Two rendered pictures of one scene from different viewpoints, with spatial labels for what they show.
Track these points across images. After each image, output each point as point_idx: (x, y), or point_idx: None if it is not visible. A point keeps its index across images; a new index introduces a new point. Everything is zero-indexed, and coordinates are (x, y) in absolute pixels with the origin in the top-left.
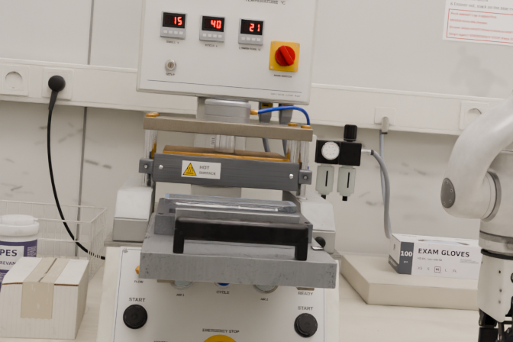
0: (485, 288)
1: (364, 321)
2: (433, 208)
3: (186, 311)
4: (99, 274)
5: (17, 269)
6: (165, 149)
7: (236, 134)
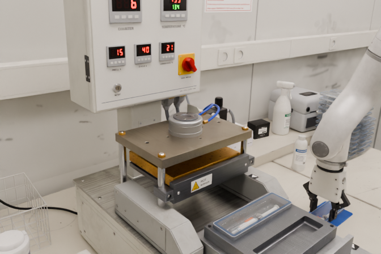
0: (321, 185)
1: None
2: (203, 108)
3: None
4: (44, 226)
5: None
6: None
7: (215, 149)
